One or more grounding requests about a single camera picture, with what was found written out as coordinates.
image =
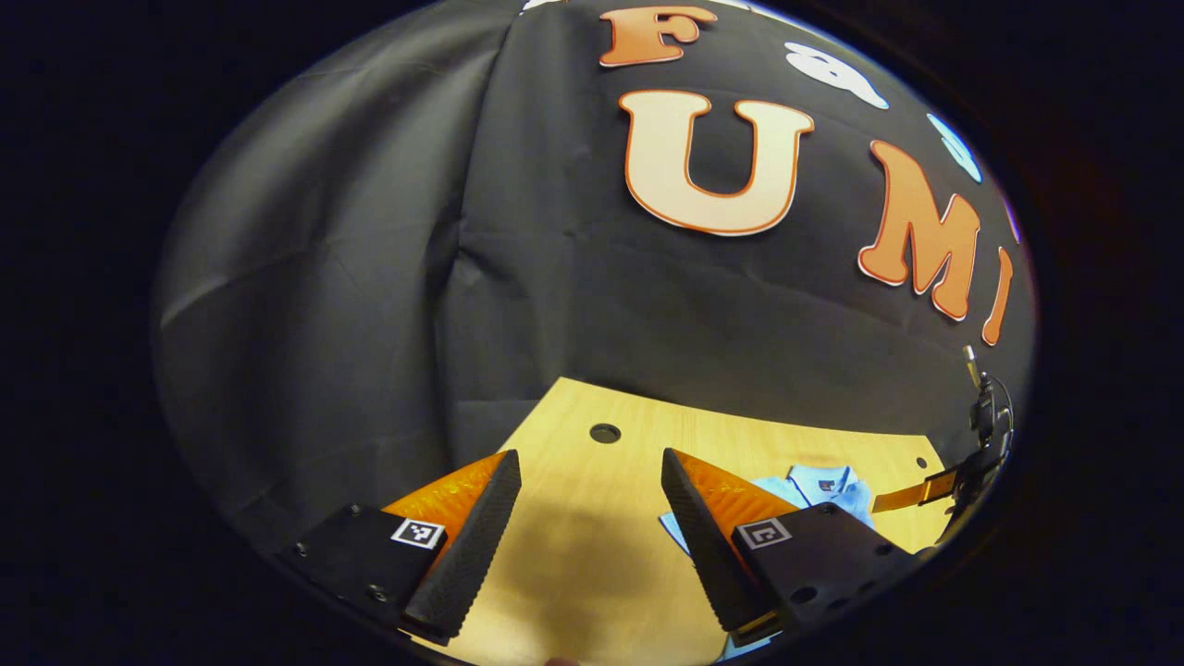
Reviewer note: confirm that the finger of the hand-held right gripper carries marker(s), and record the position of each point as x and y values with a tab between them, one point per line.
916	490

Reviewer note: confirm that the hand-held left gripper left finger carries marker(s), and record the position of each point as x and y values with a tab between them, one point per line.
467	555

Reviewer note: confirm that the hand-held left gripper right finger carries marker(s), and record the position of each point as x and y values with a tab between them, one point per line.
708	555

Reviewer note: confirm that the light blue T-shirt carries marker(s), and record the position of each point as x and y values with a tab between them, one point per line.
828	490

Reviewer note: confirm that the black backdrop cloth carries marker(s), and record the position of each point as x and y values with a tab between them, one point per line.
555	305

